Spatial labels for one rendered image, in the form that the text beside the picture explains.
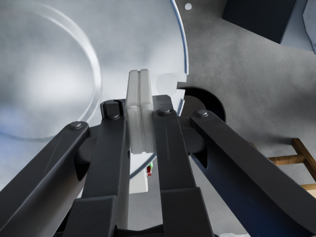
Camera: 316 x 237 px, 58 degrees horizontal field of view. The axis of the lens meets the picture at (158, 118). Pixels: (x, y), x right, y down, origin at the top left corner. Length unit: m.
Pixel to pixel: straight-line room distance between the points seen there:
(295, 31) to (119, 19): 0.48
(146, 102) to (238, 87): 1.03
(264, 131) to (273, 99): 0.15
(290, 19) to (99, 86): 0.48
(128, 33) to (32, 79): 0.09
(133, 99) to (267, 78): 1.06
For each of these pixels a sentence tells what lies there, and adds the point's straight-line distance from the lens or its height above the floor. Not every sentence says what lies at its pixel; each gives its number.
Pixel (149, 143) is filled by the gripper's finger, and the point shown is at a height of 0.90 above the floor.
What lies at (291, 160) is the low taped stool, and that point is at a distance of 1.26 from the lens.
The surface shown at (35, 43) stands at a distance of 0.27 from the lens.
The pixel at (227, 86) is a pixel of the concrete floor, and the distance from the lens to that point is 1.15.
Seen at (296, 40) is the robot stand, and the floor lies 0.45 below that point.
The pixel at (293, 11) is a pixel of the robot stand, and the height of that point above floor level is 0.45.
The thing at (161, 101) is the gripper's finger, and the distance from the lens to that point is 0.17.
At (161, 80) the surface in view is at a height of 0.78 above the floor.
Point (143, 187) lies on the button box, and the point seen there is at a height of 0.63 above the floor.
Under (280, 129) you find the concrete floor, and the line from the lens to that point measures 1.33.
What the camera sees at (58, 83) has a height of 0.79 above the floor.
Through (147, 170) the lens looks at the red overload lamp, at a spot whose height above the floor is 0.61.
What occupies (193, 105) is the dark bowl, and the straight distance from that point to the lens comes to 1.15.
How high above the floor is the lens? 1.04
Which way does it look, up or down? 64 degrees down
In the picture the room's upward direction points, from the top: 171 degrees clockwise
